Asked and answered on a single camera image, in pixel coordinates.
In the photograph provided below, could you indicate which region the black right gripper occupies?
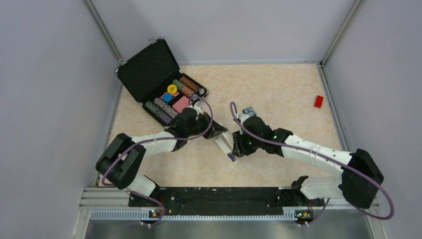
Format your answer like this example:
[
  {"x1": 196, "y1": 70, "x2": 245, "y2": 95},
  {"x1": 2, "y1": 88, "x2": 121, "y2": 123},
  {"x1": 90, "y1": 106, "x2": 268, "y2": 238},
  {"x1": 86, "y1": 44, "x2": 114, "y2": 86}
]
[{"x1": 233, "y1": 128, "x2": 263, "y2": 157}]

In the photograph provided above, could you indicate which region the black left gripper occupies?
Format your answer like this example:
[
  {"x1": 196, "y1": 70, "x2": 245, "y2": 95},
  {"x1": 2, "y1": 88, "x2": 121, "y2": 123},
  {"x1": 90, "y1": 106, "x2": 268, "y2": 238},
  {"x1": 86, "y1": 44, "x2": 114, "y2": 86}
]
[{"x1": 187, "y1": 112, "x2": 228, "y2": 139}]

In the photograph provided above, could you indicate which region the white remote control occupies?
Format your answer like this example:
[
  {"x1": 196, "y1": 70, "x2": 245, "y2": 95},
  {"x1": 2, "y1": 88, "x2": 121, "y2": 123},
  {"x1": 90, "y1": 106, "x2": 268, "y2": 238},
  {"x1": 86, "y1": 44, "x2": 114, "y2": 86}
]
[{"x1": 214, "y1": 132, "x2": 239, "y2": 163}]

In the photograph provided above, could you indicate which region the blue purple battery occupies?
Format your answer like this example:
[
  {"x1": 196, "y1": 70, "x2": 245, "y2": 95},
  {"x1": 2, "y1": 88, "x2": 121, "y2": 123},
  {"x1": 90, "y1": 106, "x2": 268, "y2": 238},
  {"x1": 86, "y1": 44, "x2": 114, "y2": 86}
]
[{"x1": 227, "y1": 153, "x2": 238, "y2": 164}]

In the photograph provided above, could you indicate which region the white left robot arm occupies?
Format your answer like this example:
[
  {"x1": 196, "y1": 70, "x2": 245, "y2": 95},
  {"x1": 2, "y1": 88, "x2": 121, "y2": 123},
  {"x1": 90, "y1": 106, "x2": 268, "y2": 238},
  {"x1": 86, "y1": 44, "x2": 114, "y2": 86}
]
[{"x1": 96, "y1": 107, "x2": 228, "y2": 206}]

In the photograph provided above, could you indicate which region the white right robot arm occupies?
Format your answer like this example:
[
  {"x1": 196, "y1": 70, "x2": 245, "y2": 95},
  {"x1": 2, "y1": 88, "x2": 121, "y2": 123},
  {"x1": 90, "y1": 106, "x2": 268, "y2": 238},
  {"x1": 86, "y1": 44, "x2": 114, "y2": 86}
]
[{"x1": 233, "y1": 114, "x2": 384, "y2": 209}]

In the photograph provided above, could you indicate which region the pink card deck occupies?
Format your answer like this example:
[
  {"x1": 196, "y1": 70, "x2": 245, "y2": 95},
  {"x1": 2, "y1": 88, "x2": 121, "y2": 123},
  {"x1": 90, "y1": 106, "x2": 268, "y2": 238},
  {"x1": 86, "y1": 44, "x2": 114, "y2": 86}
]
[{"x1": 172, "y1": 96, "x2": 189, "y2": 113}]

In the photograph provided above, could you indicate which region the blue poker chip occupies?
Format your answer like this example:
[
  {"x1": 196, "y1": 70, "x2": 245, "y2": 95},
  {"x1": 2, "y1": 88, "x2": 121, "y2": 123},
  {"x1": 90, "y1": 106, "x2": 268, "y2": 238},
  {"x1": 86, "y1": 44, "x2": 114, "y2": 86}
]
[{"x1": 161, "y1": 93, "x2": 173, "y2": 102}]

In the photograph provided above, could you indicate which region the yellow poker chip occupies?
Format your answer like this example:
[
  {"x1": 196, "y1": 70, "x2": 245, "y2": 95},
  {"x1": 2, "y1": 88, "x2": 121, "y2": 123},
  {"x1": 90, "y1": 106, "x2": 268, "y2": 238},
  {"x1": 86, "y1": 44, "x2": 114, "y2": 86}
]
[{"x1": 167, "y1": 84, "x2": 178, "y2": 95}]

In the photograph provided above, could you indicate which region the black poker chip case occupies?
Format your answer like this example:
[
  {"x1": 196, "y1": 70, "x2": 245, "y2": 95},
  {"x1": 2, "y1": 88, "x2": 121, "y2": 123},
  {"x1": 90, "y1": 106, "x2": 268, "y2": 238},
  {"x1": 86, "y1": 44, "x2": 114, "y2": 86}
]
[{"x1": 115, "y1": 38, "x2": 209, "y2": 126}]

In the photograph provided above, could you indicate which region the red block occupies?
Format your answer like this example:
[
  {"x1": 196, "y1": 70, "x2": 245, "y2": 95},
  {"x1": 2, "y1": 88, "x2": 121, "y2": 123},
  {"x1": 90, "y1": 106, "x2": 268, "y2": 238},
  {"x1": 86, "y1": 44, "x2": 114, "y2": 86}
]
[{"x1": 314, "y1": 95, "x2": 324, "y2": 109}]

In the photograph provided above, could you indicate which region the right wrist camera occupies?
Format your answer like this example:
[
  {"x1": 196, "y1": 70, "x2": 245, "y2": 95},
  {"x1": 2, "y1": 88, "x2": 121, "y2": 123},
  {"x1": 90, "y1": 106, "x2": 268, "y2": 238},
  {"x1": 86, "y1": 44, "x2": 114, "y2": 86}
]
[{"x1": 238, "y1": 114, "x2": 251, "y2": 124}]

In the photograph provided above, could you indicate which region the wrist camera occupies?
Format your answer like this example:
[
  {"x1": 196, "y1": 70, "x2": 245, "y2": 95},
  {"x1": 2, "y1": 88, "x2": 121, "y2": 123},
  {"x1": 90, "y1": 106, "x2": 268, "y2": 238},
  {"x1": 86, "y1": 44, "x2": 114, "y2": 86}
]
[
  {"x1": 238, "y1": 114, "x2": 251, "y2": 124},
  {"x1": 189, "y1": 101, "x2": 203, "y2": 115}
]

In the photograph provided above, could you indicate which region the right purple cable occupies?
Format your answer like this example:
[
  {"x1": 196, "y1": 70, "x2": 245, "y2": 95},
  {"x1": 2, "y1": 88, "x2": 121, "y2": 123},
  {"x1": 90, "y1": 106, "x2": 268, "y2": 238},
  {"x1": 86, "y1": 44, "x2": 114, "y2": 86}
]
[{"x1": 229, "y1": 101, "x2": 395, "y2": 221}]

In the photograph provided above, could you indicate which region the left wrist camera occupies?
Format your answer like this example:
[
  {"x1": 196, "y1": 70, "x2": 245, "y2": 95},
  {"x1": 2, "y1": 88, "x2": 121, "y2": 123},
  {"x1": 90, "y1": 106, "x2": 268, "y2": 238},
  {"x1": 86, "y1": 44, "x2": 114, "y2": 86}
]
[{"x1": 189, "y1": 101, "x2": 203, "y2": 115}]

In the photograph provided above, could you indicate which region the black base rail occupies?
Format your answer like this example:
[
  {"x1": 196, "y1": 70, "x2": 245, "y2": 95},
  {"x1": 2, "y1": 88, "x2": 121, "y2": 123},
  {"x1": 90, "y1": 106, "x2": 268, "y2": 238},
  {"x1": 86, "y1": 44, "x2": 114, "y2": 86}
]
[{"x1": 128, "y1": 187, "x2": 325, "y2": 224}]

